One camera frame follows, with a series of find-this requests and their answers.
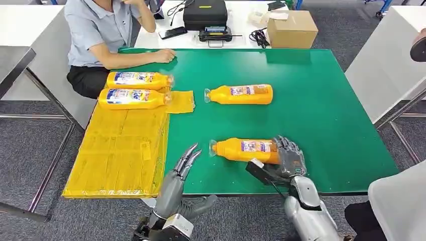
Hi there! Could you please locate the large yellow plastic sheet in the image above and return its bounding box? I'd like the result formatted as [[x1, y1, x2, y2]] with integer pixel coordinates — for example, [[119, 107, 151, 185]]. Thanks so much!
[[62, 87, 171, 199]]

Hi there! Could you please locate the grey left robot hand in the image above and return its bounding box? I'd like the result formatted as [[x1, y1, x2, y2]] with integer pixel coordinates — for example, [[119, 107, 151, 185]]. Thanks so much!
[[153, 143, 219, 221]]

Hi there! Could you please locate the green table mat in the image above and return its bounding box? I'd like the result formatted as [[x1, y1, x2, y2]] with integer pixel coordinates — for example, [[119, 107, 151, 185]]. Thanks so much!
[[118, 48, 399, 196]]

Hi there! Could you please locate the thin black cable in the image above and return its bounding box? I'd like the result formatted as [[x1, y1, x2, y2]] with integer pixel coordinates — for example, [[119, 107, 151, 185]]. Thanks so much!
[[166, 0, 196, 27]]

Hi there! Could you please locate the cardboard box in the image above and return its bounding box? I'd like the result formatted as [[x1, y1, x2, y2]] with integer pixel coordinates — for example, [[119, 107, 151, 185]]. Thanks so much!
[[267, 10, 319, 50]]

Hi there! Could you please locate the black carrying case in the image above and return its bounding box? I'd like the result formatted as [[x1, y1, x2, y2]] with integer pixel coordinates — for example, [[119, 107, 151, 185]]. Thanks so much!
[[183, 0, 229, 31]]

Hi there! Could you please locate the person in white top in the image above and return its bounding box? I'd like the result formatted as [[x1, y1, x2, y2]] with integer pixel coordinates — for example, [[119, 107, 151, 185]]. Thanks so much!
[[344, 159, 426, 241]]

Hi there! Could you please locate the dark round object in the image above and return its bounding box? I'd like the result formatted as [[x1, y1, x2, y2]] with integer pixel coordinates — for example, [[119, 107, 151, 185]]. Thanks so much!
[[410, 28, 426, 63]]

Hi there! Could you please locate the white table with metal legs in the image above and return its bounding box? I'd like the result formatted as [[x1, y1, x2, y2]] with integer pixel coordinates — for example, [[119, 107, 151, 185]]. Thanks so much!
[[344, 6, 426, 165], [0, 5, 97, 222]]

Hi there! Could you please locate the person's right hand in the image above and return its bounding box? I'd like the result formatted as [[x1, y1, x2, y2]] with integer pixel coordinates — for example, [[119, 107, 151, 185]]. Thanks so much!
[[154, 49, 177, 64]]

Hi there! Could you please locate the white paper packet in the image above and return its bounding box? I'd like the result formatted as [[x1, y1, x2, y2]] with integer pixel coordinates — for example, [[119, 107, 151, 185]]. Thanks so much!
[[248, 10, 289, 25]]

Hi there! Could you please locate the black handheld controller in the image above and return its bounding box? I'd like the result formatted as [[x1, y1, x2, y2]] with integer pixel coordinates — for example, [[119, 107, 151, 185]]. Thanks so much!
[[199, 26, 243, 44]]

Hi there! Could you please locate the small yellow plastic sheet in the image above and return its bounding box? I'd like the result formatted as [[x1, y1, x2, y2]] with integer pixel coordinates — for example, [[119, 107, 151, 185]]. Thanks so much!
[[165, 90, 196, 114]]

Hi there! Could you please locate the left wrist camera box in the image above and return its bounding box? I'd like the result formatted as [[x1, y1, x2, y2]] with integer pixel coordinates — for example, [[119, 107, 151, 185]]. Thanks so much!
[[162, 213, 194, 241]]

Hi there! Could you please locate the orange detergent bottle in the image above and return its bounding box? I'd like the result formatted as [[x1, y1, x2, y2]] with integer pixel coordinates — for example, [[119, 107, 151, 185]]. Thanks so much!
[[106, 71, 174, 91], [203, 83, 274, 105], [208, 137, 280, 165], [98, 88, 172, 110]]

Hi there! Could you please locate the black coiled cable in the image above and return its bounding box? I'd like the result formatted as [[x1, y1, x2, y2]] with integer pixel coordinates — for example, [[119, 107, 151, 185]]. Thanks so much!
[[249, 28, 271, 49]]

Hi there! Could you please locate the black smartphone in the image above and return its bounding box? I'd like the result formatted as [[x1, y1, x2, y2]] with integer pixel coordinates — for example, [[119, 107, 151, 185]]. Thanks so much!
[[158, 26, 188, 40]]

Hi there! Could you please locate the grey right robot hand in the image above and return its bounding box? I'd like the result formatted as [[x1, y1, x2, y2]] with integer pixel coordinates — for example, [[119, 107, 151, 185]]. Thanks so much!
[[271, 135, 307, 183]]

